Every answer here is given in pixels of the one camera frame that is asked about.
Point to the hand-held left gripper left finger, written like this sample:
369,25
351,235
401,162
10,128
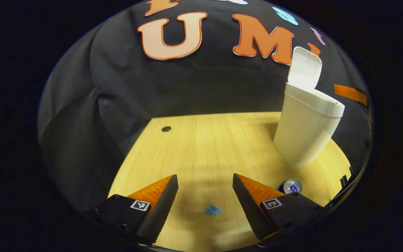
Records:
161,210

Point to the black backdrop cloth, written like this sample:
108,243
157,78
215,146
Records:
194,87

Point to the blue pop can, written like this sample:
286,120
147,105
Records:
291,186

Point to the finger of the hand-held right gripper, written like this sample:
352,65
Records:
349,92

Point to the wooden desktop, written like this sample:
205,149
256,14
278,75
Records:
205,150

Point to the black desk bracket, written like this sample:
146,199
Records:
351,170
343,180

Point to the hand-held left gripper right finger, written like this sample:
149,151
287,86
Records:
248,210

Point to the white desktop garbage bin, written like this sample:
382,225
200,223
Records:
303,133

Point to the blue paper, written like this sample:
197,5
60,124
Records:
213,210

